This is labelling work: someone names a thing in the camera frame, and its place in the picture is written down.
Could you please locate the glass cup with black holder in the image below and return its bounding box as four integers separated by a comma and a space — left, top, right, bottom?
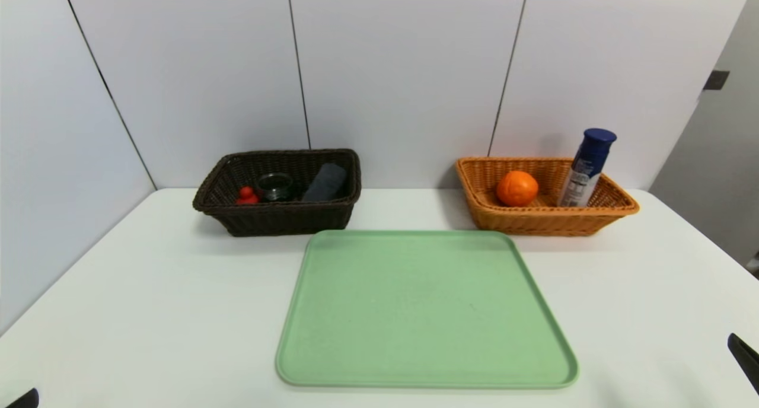
256, 173, 295, 202

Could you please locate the blue and white bottle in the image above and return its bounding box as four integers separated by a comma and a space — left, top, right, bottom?
557, 128, 618, 208

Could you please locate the light green plastic tray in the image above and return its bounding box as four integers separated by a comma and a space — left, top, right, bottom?
275, 229, 579, 390

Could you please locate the orange fruit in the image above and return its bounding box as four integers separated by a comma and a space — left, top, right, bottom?
496, 170, 540, 208

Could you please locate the dark brown wicker basket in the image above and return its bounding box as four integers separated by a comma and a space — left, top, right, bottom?
193, 148, 362, 237

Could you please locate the orange wicker basket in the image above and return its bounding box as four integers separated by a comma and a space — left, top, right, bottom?
455, 157, 640, 237

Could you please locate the grey towel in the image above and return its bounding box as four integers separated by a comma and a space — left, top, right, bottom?
301, 162, 347, 203

